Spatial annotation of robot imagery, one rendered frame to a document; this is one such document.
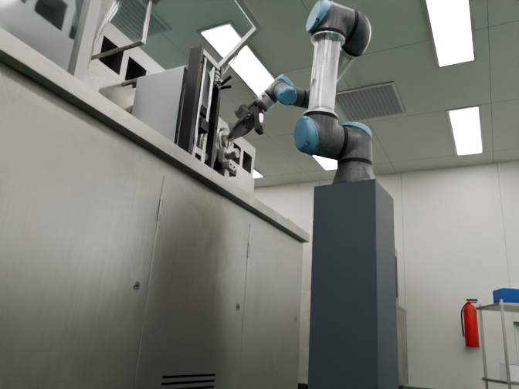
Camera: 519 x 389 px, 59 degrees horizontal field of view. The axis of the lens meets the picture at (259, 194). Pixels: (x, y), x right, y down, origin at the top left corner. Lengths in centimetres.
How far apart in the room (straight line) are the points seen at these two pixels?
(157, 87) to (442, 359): 498
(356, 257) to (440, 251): 490
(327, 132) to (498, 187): 506
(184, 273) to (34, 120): 57
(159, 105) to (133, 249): 87
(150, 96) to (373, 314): 119
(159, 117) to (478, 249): 497
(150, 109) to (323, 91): 71
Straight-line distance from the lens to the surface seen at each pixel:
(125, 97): 208
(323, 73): 155
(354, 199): 140
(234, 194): 148
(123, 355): 112
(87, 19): 120
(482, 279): 614
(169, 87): 188
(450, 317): 611
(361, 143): 152
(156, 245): 119
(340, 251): 137
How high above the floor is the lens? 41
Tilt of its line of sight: 18 degrees up
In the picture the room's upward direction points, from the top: 4 degrees clockwise
